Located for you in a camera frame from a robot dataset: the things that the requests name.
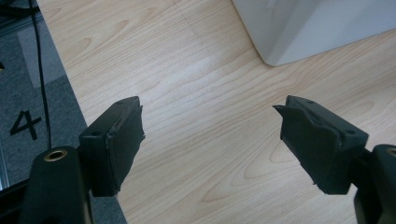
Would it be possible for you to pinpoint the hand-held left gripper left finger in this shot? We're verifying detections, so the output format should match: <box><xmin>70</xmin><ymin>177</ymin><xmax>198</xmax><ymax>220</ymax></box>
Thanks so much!
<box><xmin>18</xmin><ymin>95</ymin><xmax>147</xmax><ymax>224</ymax></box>

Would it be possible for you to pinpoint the white box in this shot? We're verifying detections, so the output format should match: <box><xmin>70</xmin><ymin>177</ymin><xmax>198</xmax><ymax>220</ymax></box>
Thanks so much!
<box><xmin>232</xmin><ymin>0</ymin><xmax>396</xmax><ymax>67</ymax></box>

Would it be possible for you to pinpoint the black cable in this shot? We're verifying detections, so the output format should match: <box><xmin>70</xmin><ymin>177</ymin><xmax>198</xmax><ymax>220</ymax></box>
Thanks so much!
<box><xmin>27</xmin><ymin>0</ymin><xmax>52</xmax><ymax>150</ymax></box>

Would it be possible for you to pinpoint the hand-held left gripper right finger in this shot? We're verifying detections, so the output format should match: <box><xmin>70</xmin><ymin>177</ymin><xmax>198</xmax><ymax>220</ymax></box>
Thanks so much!
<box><xmin>272</xmin><ymin>94</ymin><xmax>396</xmax><ymax>224</ymax></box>

